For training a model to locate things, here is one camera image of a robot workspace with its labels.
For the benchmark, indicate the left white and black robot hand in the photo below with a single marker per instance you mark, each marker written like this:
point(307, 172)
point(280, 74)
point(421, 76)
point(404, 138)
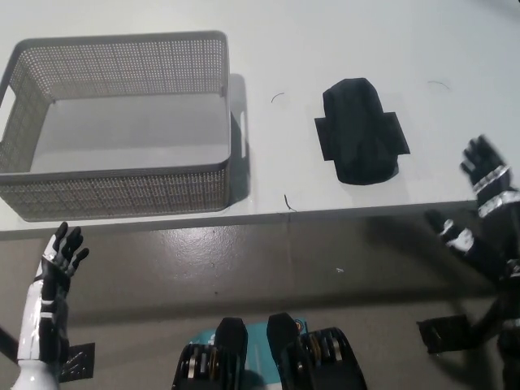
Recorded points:
point(61, 260)

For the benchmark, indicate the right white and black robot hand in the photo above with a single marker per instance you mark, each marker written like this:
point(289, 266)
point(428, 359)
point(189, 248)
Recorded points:
point(493, 191)

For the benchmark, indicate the black cloth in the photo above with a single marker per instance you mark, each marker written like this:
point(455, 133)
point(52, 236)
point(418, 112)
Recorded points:
point(359, 130)

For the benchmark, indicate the grey perforated plastic basket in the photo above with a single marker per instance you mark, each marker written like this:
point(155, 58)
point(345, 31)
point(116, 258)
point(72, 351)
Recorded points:
point(122, 185)

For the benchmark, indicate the black slanted bar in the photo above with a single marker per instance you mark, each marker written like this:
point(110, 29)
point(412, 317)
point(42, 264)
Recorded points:
point(9, 343)

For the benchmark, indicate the black floor tape square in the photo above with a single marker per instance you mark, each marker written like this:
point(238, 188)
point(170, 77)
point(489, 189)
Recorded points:
point(81, 359)
point(440, 333)

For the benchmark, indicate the thin black curved thread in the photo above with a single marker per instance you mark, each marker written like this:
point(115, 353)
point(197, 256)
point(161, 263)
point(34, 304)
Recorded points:
point(439, 82)
point(288, 204)
point(277, 96)

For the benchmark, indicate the black tape patch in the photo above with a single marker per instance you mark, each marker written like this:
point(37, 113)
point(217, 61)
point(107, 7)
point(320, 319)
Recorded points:
point(326, 140)

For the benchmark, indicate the left black robot body block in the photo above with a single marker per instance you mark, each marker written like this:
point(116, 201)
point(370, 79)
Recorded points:
point(227, 357)

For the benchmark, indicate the black robot body block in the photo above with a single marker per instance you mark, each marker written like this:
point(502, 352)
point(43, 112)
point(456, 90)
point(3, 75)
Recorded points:
point(227, 357)
point(321, 361)

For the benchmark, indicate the right black robot body block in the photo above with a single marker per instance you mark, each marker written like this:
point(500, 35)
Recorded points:
point(321, 361)

